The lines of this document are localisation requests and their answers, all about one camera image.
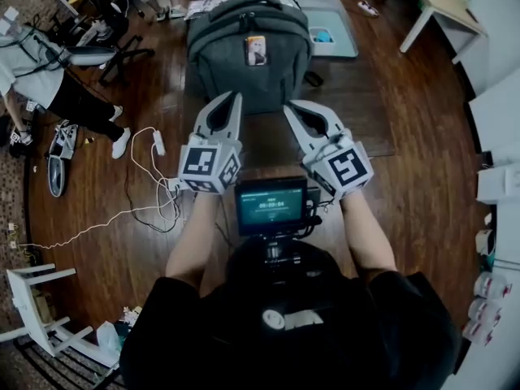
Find group of white bottles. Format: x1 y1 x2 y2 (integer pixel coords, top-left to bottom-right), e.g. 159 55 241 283
461 271 514 345

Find white plastic bag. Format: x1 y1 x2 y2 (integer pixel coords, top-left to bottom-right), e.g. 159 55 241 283
95 320 123 361

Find person's right forearm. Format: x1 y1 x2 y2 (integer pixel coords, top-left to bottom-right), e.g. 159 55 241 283
338 192 399 280

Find black chest monitor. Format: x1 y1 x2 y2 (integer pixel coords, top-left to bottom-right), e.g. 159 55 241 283
233 175 309 238

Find white bin with blue item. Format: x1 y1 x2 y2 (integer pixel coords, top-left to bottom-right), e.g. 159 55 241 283
308 25 339 55

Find black monitor mount rig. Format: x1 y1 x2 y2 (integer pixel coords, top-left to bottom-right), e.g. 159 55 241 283
262 235 304 268

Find person's black shirt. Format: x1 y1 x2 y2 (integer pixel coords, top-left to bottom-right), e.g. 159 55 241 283
119 240 463 390

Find photo card tag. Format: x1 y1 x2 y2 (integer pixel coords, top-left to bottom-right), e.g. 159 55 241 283
244 35 270 67

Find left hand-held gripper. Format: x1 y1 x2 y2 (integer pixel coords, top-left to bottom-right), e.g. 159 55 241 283
177 91 244 196

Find white cable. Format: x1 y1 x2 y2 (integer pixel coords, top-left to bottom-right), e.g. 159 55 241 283
18 126 184 250

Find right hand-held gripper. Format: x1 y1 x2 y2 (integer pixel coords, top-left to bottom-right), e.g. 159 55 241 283
282 99 375 201

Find grey backpack bag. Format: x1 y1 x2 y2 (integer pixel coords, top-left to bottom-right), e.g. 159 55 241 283
185 0 325 116

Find printed paper sheets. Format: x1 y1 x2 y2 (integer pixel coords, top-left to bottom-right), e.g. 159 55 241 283
184 0 262 20

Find white wooden stool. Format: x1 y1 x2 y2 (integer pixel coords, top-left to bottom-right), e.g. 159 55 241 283
5 263 119 370

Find white shelf unit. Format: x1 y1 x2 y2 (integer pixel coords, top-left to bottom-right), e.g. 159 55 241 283
466 67 520 381

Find spare hand-held gripper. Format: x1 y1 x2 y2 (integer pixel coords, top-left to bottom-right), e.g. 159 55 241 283
46 119 79 198

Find light wooden desk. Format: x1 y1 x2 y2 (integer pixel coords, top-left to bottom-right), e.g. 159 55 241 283
366 0 489 65

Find person's left forearm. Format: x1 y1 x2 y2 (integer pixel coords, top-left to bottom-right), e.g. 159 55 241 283
165 188 223 293

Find white box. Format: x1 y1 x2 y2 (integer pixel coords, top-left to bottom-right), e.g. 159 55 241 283
475 165 520 203

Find black office chair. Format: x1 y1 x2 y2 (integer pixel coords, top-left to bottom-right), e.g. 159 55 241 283
64 0 156 88

